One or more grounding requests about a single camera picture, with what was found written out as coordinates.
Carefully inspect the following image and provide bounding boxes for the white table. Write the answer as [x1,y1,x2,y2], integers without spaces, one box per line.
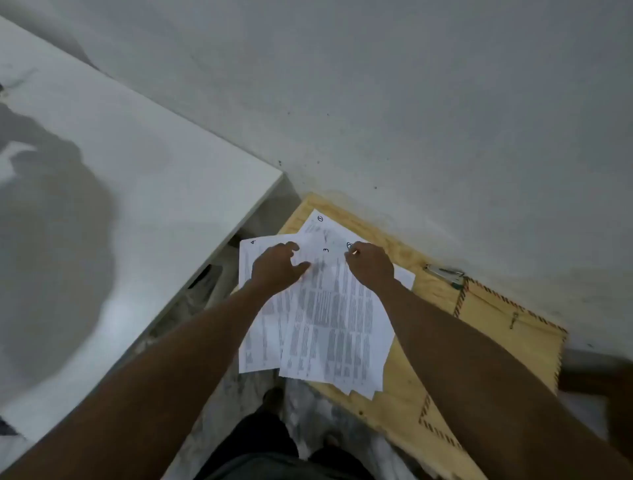
[0,15,286,444]

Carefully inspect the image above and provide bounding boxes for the dark brown wooden furniture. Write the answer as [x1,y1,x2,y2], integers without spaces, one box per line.
[558,363,633,465]

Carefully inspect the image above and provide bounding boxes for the person's left foot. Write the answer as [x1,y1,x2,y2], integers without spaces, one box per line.
[261,387,286,417]

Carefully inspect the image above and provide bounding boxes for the person's right hand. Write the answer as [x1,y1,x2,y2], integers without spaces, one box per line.
[344,241,396,293]

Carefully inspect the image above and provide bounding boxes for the person's left forearm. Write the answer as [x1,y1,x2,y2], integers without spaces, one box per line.
[0,281,293,480]

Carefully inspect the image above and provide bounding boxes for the plywood board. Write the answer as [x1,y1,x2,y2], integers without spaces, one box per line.
[276,193,569,480]

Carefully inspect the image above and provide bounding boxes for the person's left hand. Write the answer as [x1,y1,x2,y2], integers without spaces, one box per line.
[250,241,312,298]

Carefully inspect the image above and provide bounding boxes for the person's right forearm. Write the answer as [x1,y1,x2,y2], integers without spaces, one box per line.
[375,278,633,480]

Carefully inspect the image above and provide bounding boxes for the black shorts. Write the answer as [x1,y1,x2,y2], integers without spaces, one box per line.
[194,409,377,480]

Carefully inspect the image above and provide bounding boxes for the yellow envelope with striped border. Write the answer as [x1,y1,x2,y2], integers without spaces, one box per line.
[418,277,569,453]

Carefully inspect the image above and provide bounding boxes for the printed white paper sheet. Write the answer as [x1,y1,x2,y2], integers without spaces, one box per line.
[341,241,417,400]
[278,242,396,392]
[238,233,317,375]
[298,209,417,292]

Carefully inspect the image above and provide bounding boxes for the silver stapler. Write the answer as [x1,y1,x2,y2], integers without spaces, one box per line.
[423,263,467,290]

